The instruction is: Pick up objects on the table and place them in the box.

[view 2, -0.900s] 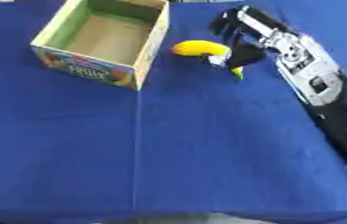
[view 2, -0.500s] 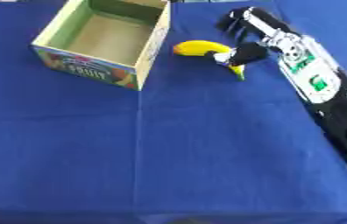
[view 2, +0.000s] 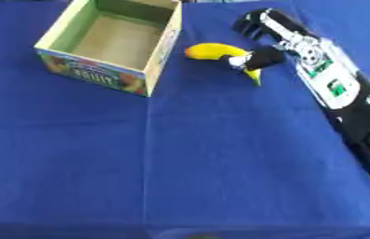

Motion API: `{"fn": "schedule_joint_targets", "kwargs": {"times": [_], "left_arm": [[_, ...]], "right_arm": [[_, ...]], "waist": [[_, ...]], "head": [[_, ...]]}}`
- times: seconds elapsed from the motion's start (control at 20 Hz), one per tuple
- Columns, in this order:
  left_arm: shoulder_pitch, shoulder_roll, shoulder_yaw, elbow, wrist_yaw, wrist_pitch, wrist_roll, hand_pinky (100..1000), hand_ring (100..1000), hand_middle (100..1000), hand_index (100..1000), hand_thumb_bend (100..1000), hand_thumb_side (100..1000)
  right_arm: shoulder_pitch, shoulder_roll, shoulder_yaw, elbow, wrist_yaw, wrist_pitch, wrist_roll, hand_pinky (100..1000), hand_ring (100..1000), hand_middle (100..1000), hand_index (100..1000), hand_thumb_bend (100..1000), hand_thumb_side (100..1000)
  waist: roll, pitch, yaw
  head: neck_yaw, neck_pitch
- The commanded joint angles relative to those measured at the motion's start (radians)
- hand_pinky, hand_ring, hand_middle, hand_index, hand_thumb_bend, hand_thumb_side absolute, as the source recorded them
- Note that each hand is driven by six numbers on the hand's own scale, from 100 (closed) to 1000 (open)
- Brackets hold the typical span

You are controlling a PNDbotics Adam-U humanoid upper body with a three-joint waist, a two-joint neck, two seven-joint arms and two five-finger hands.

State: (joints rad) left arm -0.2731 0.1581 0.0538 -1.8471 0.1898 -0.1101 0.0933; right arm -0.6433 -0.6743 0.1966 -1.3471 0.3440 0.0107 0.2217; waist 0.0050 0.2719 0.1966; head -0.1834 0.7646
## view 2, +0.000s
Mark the tan cardboard box green inside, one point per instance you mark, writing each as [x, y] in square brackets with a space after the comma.
[118, 40]

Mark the yellow toy banana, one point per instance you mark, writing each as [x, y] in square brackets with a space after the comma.
[211, 51]

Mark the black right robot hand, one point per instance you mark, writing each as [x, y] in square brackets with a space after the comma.
[267, 56]

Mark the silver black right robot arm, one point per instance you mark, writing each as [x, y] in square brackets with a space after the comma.
[346, 93]

